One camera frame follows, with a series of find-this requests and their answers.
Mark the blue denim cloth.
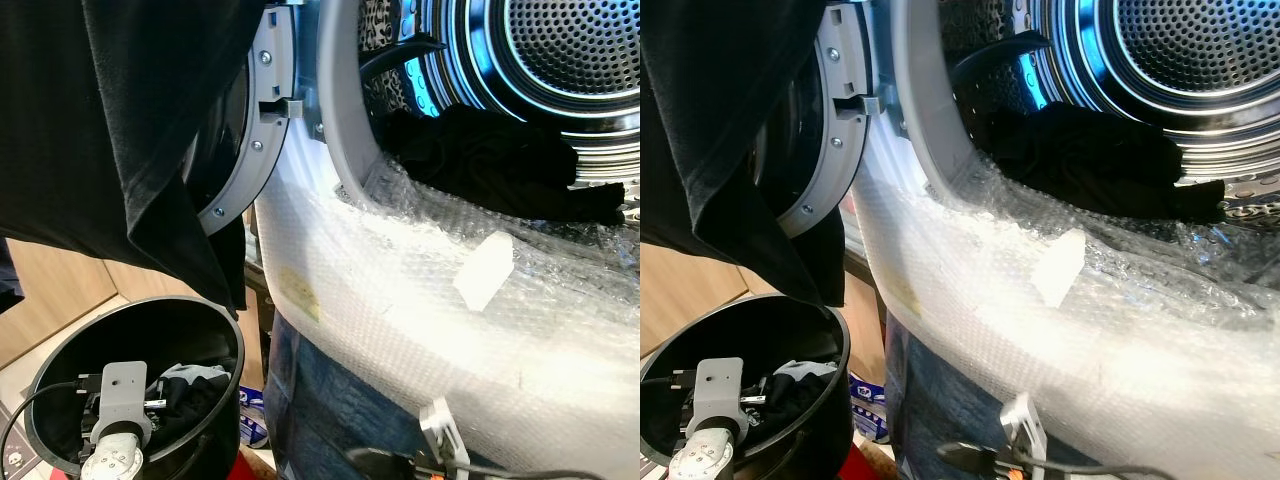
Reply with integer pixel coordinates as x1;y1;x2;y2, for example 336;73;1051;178
265;312;481;480
885;315;1021;480

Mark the black round laundry bucket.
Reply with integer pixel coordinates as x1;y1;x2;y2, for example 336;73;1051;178
640;293;853;480
22;296;246;480

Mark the wooden cabinet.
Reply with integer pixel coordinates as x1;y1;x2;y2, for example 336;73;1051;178
0;238;201;371
640;245;791;356

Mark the black and grey garment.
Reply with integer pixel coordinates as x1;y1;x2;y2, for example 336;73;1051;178
760;360;839;441
150;362;239;441

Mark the clear bubble wrap sheet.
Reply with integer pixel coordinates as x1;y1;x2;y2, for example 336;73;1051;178
255;150;641;480
850;150;1280;480

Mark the blue and white package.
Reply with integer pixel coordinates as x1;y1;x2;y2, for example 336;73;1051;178
848;372;891;443
238;385;271;449

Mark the white tape piece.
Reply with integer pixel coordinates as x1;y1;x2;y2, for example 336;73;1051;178
452;232;516;311
1030;228;1088;308

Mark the black hanging garment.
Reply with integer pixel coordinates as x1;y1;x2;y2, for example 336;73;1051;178
0;0;269;313
640;0;851;309

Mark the black clothing in drum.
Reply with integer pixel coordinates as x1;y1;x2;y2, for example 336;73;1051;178
375;103;627;226
975;100;1226;223

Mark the grey washer door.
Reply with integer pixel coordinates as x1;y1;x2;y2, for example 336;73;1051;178
185;5;306;237
755;5;881;239

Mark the steel washer drum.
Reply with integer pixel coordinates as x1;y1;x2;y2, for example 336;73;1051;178
940;0;1280;226
360;0;641;216

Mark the grey washer door gasket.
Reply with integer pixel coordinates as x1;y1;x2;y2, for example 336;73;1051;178
318;0;446;201
890;0;1011;193

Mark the black drum paddle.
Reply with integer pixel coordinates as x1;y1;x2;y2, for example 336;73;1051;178
950;30;1051;87
358;33;448;87

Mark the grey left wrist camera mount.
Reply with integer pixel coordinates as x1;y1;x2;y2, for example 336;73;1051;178
693;357;746;421
98;361;151;426

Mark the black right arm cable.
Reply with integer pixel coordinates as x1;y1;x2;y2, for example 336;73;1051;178
440;462;576;480
1040;458;1176;480

